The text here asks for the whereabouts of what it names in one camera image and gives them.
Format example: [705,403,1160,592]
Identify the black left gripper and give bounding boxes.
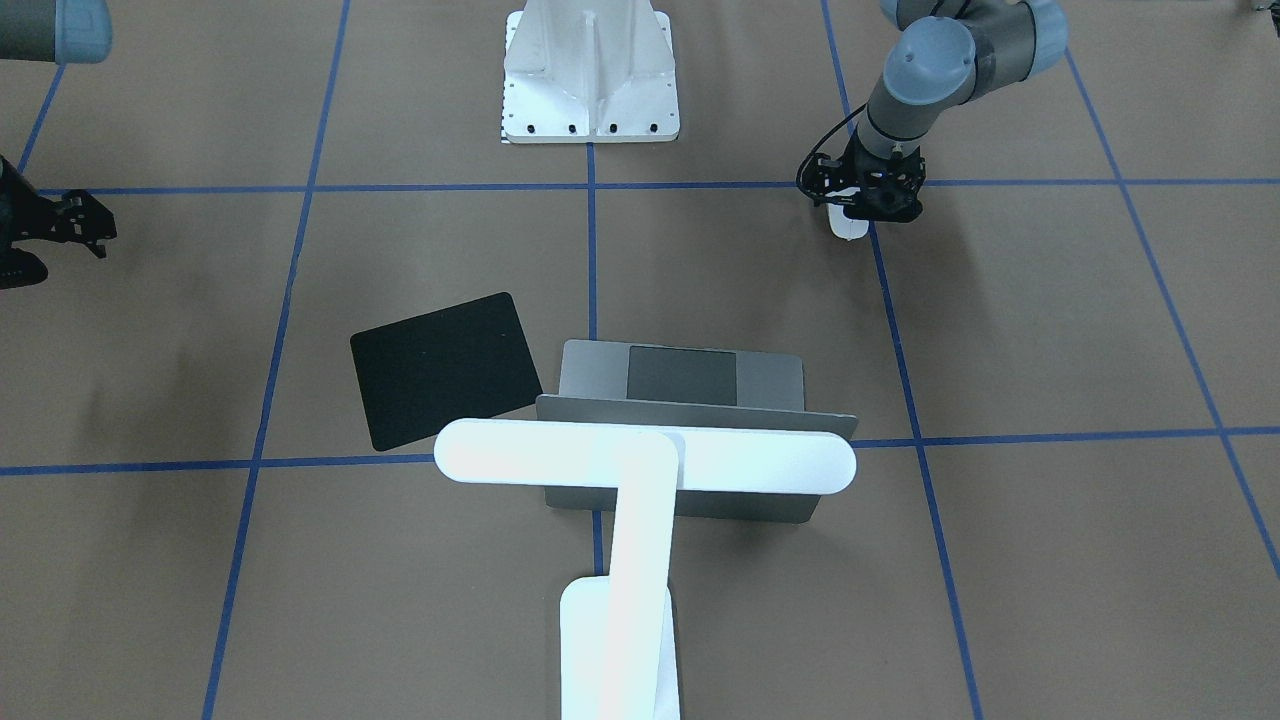
[797,140,925,223]

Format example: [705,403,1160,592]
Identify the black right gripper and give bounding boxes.
[1,158,116,290]

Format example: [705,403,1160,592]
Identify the white computer mouse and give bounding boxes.
[827,202,870,241]

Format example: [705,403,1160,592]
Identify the grey laptop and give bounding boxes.
[535,340,859,524]

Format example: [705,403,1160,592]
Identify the black mouse pad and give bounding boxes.
[349,292,543,452]

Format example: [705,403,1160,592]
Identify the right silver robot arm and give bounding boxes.
[1,1,116,290]

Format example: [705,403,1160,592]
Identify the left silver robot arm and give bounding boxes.
[795,1,1069,240]

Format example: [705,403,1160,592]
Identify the white desk lamp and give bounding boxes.
[434,418,858,719]

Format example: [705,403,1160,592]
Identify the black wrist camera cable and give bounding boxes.
[797,110,867,201]

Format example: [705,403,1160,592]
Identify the white camera mast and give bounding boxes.
[500,1,681,143]

